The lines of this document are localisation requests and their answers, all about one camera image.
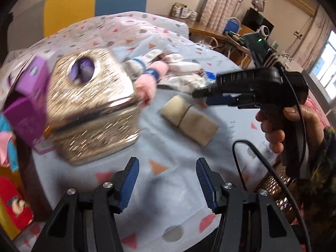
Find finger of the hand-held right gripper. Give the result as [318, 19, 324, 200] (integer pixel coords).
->
[192, 84, 223, 99]
[205, 94, 261, 110]

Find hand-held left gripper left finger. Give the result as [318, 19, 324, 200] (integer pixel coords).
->
[31, 157, 139, 252]

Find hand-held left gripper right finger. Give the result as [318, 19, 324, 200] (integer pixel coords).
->
[196, 157, 306, 252]

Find white plastic packet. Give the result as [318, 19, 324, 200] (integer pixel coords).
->
[163, 73, 208, 93]

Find gold embossed box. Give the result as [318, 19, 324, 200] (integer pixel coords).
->
[43, 48, 143, 166]

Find person's right forearm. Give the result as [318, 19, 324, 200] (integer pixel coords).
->
[295, 126, 336, 252]

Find person's right hand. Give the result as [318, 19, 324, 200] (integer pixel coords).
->
[256, 105, 326, 161]

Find blue packet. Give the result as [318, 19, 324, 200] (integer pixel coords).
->
[205, 71, 219, 84]

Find white rolled sock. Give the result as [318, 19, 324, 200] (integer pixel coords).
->
[168, 61, 200, 74]

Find beige bandage roll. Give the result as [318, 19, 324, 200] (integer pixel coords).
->
[160, 95, 219, 147]

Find printed tablecloth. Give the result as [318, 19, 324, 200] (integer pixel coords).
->
[5, 10, 284, 252]

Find red blanket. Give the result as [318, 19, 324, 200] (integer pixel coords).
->
[306, 94, 329, 127]

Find beige curtain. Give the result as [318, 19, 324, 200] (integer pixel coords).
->
[285, 13, 334, 72]
[199, 0, 246, 30]

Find plush doll with pink pompoms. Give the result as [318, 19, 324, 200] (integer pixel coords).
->
[134, 62, 168, 108]

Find black monitor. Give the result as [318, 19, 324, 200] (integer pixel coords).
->
[241, 7, 275, 42]

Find wooden desk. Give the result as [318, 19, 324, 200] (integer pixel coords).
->
[168, 15, 253, 66]

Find blue jug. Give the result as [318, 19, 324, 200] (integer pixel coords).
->
[225, 17, 241, 33]

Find woven basket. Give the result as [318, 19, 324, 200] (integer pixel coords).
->
[256, 163, 302, 224]

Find white blue-striped sock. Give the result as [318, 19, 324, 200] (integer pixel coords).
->
[125, 49, 162, 80]

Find boxes on desk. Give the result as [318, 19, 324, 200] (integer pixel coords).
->
[172, 3, 198, 21]

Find air conditioner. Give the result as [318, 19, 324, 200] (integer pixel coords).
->
[279, 0, 317, 16]

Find red box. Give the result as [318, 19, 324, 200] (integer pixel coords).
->
[0, 176, 34, 233]

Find purple cardboard box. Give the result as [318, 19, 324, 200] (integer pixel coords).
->
[3, 56, 51, 149]

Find blue and pink cloth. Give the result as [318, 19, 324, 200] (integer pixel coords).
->
[0, 113, 20, 172]

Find yellow panel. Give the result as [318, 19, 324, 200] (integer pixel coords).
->
[43, 0, 98, 36]

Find white bag with handles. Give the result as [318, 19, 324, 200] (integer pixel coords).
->
[202, 35, 219, 49]

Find black cable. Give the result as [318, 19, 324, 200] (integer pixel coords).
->
[232, 140, 312, 252]

